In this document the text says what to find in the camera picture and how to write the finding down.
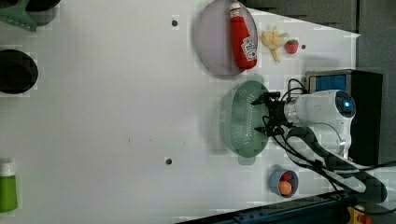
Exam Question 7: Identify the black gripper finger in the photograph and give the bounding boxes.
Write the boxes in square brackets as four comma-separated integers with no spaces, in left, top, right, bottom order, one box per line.
[255,126,275,136]
[251,94,270,105]

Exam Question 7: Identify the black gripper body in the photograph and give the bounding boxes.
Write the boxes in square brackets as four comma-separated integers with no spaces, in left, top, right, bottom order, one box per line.
[262,92,292,136]

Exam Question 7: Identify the green plastic strainer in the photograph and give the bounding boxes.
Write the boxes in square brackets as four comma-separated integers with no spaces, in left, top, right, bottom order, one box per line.
[220,74,268,165]

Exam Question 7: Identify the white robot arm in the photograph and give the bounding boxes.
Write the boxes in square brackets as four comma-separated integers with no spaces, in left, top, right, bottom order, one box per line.
[252,90,393,203]

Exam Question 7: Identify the red toy fruit in bowl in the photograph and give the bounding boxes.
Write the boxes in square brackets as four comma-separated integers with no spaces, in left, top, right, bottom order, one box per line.
[281,172,291,181]

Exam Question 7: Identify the blue small bowl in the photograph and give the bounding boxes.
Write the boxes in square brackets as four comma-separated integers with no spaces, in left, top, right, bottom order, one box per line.
[269,169,299,198]

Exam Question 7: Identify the red ketchup bottle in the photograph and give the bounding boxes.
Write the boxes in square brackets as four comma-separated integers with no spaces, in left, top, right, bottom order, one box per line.
[230,2,257,70]

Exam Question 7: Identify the orange toy fruit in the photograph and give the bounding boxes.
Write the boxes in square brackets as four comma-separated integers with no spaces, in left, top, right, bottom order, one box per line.
[278,181,292,195]

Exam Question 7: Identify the red toy strawberry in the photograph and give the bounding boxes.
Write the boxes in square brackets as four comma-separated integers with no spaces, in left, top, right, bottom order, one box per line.
[284,39,299,54]

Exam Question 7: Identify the grey round plate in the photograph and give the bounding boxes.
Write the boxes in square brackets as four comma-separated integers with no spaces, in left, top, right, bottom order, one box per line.
[194,0,259,77]

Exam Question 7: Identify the black toaster oven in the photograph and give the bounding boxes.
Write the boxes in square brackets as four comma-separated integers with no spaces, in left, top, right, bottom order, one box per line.
[305,69,383,165]

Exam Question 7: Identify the dark container top corner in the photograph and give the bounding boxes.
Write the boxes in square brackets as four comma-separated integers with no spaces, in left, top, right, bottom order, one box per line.
[25,0,62,26]

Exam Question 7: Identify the black cylindrical cup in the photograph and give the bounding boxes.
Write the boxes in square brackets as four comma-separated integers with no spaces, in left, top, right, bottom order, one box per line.
[0,49,38,94]

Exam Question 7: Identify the green triangular holder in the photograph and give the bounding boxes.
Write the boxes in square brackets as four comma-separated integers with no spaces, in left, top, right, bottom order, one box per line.
[0,0,36,32]

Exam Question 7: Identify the green bottle white cap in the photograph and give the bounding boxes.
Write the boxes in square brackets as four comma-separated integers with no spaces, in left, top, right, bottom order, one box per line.
[0,160,18,213]

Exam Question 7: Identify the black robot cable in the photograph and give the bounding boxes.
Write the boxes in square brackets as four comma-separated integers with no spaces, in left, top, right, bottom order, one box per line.
[261,78,396,216]

